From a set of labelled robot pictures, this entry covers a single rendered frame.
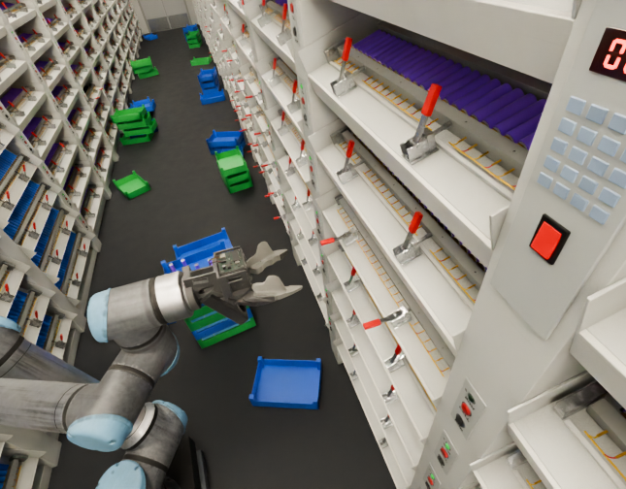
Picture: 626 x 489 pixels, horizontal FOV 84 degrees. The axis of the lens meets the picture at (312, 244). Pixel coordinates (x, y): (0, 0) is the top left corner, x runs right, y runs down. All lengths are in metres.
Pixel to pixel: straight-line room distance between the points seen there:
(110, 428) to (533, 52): 0.74
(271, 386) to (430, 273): 1.28
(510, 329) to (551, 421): 0.14
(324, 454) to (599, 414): 1.26
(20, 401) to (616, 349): 0.89
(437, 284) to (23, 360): 1.07
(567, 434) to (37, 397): 0.83
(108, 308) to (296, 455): 1.13
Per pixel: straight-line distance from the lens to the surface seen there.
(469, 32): 0.37
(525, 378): 0.42
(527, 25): 0.32
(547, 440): 0.50
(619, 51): 0.26
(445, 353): 0.69
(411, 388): 0.90
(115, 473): 1.39
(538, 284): 0.34
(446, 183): 0.45
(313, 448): 1.64
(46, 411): 0.83
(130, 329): 0.70
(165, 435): 1.40
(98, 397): 0.75
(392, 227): 0.66
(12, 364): 1.24
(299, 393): 1.72
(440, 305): 0.56
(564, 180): 0.29
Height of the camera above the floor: 1.56
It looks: 43 degrees down
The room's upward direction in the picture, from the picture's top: 8 degrees counter-clockwise
